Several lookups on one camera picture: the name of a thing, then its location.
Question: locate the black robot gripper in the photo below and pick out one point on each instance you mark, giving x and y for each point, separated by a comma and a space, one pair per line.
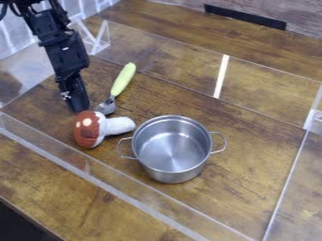
65, 49

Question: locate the green handled metal spoon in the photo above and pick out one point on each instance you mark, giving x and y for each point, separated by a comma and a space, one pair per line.
109, 106

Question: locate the plush brown white mushroom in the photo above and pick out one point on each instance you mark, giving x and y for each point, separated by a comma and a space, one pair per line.
93, 127

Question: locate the stainless steel pot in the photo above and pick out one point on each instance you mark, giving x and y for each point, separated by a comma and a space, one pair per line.
172, 145

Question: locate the black strip on table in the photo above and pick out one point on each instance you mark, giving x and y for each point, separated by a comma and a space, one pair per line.
246, 17

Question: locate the clear acrylic front barrier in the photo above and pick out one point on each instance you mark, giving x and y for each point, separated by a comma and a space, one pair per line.
177, 214

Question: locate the clear acrylic barrier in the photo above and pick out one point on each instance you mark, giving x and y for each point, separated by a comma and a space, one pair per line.
297, 217
177, 214

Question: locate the clear acrylic right barrier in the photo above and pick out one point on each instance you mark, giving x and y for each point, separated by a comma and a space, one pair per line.
297, 217

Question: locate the clear acrylic bracket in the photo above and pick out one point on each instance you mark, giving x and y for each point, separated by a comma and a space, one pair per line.
97, 42

